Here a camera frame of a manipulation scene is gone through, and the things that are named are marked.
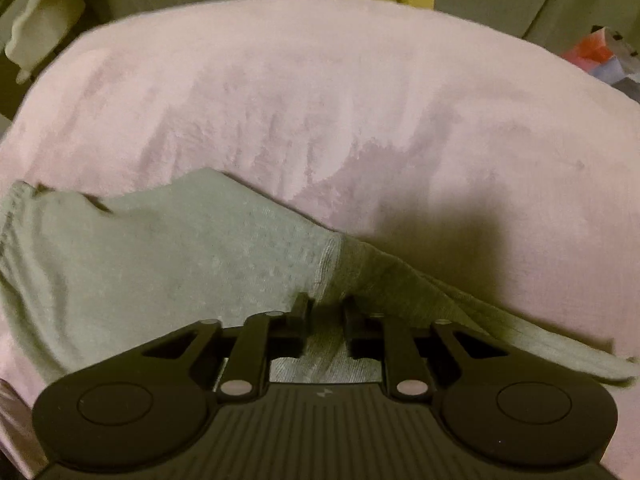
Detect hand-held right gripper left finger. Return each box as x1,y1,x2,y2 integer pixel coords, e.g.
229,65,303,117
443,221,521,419
142,292,316,404

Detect pink blanket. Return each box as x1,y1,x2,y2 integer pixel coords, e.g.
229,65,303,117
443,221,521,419
0,0,640,480

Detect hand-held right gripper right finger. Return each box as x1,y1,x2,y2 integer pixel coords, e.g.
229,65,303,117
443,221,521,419
342,295,502,404

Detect hanging grey garment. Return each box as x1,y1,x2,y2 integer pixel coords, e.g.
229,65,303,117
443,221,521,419
0,0,87,83

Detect grey pants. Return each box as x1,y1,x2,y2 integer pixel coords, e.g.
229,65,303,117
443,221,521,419
0,167,640,397

